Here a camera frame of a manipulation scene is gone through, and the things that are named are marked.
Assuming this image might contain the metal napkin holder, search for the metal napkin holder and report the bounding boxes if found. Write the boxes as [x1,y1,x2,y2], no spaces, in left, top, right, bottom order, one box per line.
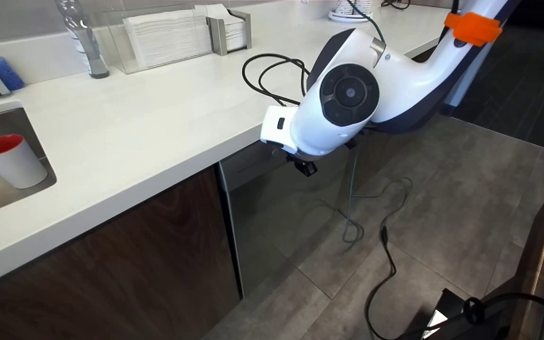
[204,8,253,57]

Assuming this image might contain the black power adapter box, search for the black power adapter box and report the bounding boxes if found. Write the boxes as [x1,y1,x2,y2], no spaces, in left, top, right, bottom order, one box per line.
[396,287,515,340]

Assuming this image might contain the black cable with connector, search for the black cable with connector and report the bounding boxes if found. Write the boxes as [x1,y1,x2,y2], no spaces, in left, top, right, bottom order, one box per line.
[362,225,400,340]

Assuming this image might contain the white round appliance base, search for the white round appliance base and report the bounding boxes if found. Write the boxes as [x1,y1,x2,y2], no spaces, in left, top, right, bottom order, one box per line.
[327,0,374,25]

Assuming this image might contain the wide dark wood cabinet front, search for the wide dark wood cabinet front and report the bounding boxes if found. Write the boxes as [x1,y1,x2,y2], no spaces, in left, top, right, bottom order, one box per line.
[0,165,243,340]

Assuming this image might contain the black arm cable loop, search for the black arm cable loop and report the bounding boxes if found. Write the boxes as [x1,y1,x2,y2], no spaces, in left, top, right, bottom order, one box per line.
[240,51,313,110]

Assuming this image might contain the white napkins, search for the white napkins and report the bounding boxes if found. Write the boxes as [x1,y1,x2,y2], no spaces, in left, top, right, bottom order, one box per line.
[192,2,249,53]

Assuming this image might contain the white cup red inside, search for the white cup red inside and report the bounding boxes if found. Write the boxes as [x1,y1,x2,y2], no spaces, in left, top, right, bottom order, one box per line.
[0,133,49,191]

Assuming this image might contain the clear acrylic towel tray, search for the clear acrylic towel tray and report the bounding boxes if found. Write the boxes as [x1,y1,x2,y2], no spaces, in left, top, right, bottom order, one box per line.
[92,23,217,76]

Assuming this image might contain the blue cable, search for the blue cable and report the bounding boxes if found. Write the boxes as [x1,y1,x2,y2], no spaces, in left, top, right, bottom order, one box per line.
[321,0,413,248]

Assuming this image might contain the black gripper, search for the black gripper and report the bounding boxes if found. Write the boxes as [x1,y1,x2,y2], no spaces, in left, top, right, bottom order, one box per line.
[281,151,319,180]

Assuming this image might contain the orange strap on arm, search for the orange strap on arm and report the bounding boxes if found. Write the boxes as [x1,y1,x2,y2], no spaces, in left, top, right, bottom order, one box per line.
[444,10,504,49]

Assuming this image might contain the white dish rack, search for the white dish rack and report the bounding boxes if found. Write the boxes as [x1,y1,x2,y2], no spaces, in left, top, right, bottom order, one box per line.
[121,8,213,70]

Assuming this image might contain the tall chrome faucet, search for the tall chrome faucet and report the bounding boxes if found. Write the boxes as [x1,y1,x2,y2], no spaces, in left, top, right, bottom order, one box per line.
[53,0,111,82]

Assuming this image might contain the stainless steel dishwasher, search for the stainless steel dishwasher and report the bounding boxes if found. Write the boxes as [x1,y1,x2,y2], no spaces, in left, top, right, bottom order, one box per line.
[217,134,366,299]

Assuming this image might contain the thin black looped cable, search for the thin black looped cable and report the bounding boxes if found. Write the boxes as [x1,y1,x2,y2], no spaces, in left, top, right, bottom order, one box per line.
[461,291,544,329]

